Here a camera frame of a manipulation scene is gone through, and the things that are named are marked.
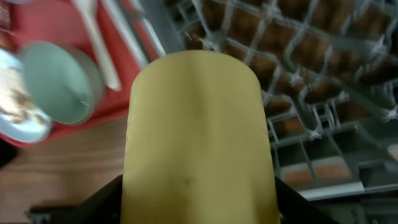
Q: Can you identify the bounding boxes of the light blue plate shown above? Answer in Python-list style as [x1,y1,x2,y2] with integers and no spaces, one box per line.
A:
[1,48,52,144]

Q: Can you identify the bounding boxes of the food scraps on plate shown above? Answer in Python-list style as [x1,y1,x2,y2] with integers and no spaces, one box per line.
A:
[1,67,45,125]

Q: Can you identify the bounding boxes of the grey dishwasher rack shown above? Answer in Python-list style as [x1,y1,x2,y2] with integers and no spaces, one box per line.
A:
[134,0,397,223]

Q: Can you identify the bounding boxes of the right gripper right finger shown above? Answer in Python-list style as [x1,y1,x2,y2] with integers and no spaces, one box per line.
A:
[275,177,338,224]

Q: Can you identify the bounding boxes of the white plastic spoon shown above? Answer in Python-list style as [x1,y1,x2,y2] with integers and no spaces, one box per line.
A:
[71,0,122,91]

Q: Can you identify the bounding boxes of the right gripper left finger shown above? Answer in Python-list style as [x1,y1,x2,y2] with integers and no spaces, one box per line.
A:
[50,175,123,224]

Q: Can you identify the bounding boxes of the yellow cup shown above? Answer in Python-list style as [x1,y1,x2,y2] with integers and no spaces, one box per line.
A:
[121,50,280,224]

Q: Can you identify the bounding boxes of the red serving tray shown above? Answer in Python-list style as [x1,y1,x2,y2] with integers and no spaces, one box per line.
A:
[1,1,154,146]

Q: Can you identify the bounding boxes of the green bowl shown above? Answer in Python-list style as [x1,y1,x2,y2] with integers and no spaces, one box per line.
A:
[21,41,105,126]

